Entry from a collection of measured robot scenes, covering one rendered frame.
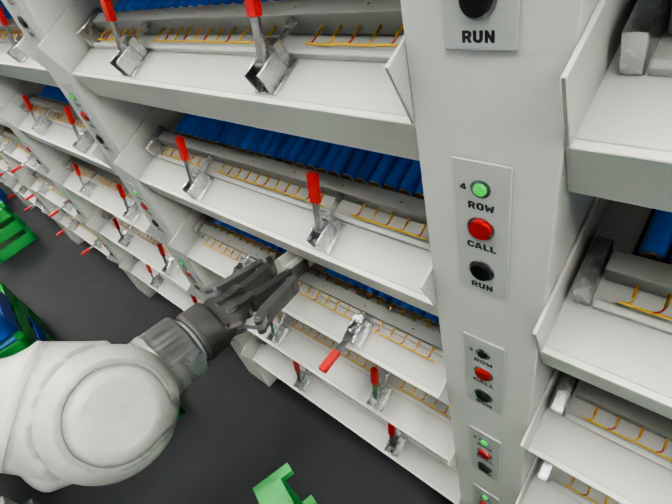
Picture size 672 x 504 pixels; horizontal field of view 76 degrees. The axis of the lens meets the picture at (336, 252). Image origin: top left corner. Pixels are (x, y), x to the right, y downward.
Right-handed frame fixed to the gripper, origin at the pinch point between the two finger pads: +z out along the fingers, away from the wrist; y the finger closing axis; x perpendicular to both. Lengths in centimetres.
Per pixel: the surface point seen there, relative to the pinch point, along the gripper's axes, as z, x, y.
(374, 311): -0.2, -3.5, 14.7
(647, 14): -5, 35, 40
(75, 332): -23, -64, -115
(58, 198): 0, -26, -143
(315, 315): -2.7, -7.8, 4.4
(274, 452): -10, -62, -17
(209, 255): -2.3, -7.5, -25.4
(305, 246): -6.4, 10.4, 10.7
